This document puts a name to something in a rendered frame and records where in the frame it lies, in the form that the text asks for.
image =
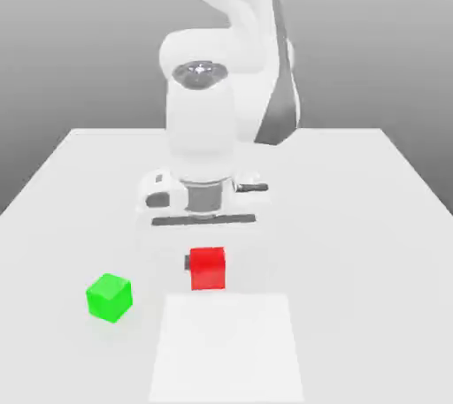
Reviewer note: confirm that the small red cube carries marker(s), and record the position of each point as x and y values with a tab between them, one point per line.
208	269

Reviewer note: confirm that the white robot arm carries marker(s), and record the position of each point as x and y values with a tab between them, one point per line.
200	121

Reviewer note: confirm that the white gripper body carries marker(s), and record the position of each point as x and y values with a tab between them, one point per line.
203	221

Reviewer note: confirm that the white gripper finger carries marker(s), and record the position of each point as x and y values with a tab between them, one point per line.
187	262

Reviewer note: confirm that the small green cube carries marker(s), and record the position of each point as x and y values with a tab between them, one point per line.
108	299

